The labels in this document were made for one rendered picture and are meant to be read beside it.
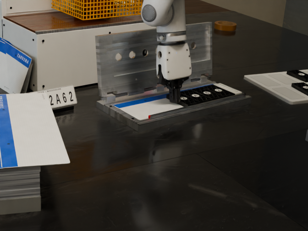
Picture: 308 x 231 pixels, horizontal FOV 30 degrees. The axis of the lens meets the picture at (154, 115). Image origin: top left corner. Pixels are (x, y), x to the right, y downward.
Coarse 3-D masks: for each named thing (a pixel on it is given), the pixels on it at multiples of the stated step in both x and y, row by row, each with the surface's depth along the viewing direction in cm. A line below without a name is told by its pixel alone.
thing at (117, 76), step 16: (128, 32) 166; (144, 32) 170; (192, 32) 183; (208, 32) 187; (96, 48) 162; (112, 48) 163; (128, 48) 168; (144, 48) 172; (208, 48) 188; (112, 64) 164; (128, 64) 169; (144, 64) 173; (192, 64) 184; (208, 64) 188; (112, 80) 165; (128, 80) 169; (144, 80) 173
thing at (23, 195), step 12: (12, 168) 109; (24, 168) 110; (36, 168) 110; (0, 180) 109; (12, 180) 110; (24, 180) 111; (36, 180) 111; (0, 192) 110; (12, 192) 111; (24, 192) 112; (36, 192) 112; (0, 204) 111; (12, 204) 112; (24, 204) 112; (36, 204) 113
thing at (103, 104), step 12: (192, 84) 187; (204, 84) 187; (108, 96) 166; (120, 96) 169; (132, 96) 173; (144, 96) 172; (108, 108) 163; (204, 108) 167; (216, 108) 170; (228, 108) 173; (120, 120) 159; (132, 120) 155; (144, 120) 155; (156, 120) 156; (168, 120) 158; (180, 120) 162
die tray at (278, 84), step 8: (280, 72) 209; (304, 72) 211; (248, 80) 200; (256, 80) 199; (264, 80) 199; (272, 80) 200; (280, 80) 200; (288, 80) 201; (296, 80) 202; (264, 88) 192; (272, 88) 191; (280, 88) 192; (288, 88) 193; (280, 96) 185; (288, 96) 185; (296, 96) 186; (304, 96) 186
